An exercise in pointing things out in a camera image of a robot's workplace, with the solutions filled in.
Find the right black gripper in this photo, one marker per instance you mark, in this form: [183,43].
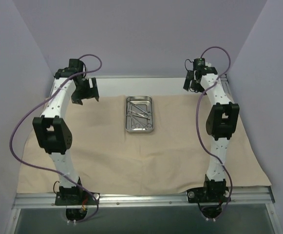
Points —
[188,81]

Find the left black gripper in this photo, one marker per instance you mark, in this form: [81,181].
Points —
[88,91]

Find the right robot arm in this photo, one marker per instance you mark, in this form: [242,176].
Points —
[221,122]

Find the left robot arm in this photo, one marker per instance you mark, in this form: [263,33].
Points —
[52,132]

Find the steel surgical scissors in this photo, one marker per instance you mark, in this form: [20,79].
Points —
[137,114]

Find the steel instrument tray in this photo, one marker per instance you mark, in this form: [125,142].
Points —
[141,104]

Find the back aluminium rail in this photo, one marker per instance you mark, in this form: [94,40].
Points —
[130,76]

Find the aluminium rail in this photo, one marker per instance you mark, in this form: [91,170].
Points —
[225,84]
[240,195]
[130,76]

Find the right side aluminium rail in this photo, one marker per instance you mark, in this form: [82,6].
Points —
[225,84]

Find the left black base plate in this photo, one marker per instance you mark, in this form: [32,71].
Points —
[70,198]

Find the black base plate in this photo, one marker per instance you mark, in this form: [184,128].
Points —
[207,195]
[70,198]

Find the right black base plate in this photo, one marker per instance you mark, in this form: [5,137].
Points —
[207,195]

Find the front aluminium rail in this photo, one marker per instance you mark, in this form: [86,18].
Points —
[240,195]

